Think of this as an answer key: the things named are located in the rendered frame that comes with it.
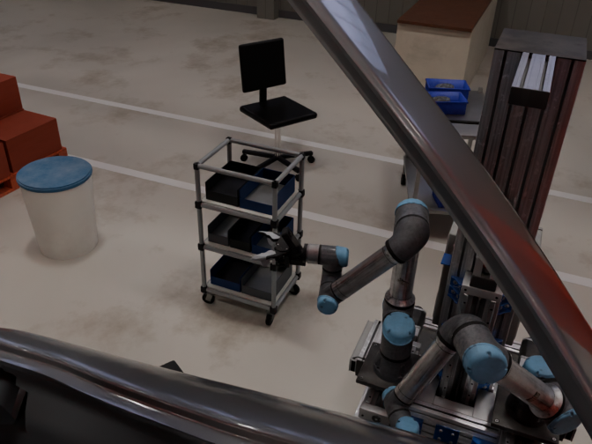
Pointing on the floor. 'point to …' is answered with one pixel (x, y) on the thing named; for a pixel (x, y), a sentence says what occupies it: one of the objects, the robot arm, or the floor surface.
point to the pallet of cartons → (22, 135)
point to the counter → (445, 38)
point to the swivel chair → (255, 75)
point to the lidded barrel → (60, 205)
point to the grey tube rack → (248, 227)
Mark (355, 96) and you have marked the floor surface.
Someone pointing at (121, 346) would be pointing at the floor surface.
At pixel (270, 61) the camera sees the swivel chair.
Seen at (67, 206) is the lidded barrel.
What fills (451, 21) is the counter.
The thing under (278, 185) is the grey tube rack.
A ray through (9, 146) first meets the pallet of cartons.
